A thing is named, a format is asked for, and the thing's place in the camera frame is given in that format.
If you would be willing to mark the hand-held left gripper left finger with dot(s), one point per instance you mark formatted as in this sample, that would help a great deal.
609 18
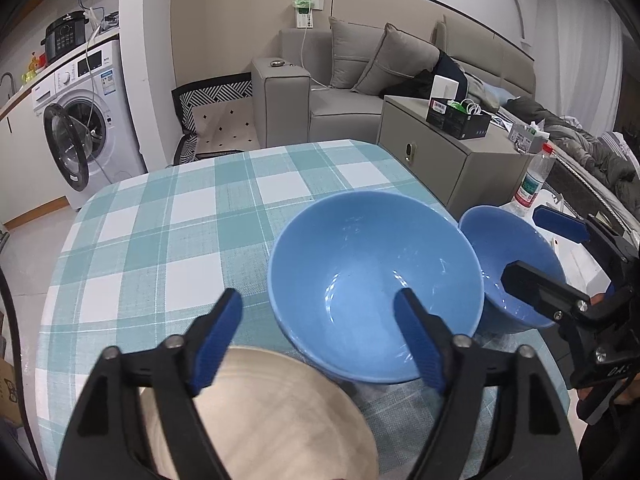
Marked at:
217 347

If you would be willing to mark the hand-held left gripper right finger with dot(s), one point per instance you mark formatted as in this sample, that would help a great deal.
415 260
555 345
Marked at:
420 347

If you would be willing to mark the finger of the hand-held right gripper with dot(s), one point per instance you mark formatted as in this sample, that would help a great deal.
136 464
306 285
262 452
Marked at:
535 285
557 222

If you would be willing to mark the cream round plate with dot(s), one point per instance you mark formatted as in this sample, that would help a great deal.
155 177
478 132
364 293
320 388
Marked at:
280 410

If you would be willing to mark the large blue bowl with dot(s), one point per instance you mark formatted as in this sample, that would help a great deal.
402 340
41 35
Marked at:
350 260

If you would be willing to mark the person's right hand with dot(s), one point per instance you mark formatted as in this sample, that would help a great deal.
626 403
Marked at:
627 392

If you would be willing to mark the clear plastic water bottle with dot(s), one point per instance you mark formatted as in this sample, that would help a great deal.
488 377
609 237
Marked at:
530 185

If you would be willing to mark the white flat object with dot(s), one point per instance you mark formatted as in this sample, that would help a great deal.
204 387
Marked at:
585 270

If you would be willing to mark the grey padded jacket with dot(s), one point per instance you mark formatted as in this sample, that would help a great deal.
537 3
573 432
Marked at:
580 145

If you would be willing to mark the white green carton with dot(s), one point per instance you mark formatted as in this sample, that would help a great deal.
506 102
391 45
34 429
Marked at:
527 136

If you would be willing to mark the grey bedside cabinet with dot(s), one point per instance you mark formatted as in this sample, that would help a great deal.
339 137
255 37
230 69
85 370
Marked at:
450 160

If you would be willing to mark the teal checked tablecloth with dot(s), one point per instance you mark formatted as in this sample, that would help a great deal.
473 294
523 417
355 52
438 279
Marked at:
150 235

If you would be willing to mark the black box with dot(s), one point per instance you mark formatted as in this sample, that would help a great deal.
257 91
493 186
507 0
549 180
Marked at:
460 122

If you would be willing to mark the white box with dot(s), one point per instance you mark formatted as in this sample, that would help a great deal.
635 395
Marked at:
444 87

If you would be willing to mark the dark navy clothing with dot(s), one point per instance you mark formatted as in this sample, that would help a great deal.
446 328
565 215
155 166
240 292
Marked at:
447 67

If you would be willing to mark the yellow green cardboard box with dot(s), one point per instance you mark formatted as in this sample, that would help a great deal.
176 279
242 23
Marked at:
7 390

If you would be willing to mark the beige diamond print cushion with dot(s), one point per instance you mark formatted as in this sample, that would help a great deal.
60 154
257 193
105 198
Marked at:
225 125

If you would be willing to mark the grey sofa cushion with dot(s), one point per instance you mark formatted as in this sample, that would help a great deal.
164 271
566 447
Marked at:
350 55
400 60

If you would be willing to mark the grey sofa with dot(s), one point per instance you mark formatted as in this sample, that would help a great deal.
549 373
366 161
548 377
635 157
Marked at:
340 110

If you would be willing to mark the white washing machine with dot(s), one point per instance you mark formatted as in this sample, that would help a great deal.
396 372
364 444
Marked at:
110 125

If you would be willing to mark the black white patterned cushion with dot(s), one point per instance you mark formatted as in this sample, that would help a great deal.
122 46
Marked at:
215 91

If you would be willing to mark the white lower kitchen cabinets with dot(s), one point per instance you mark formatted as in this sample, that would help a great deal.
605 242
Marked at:
25 160

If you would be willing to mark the kitchen countertop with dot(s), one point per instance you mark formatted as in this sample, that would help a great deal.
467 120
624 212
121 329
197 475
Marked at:
15 97

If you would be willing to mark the yellow green toy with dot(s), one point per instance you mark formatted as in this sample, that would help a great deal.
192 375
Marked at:
34 67

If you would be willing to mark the kitchen faucet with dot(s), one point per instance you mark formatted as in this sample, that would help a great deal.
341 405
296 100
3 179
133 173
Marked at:
7 82

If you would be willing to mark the black pressure cooker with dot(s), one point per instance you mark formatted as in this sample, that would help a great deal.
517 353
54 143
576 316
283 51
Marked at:
65 37

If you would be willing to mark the white wall power strip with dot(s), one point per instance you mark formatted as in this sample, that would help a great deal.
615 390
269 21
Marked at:
305 12

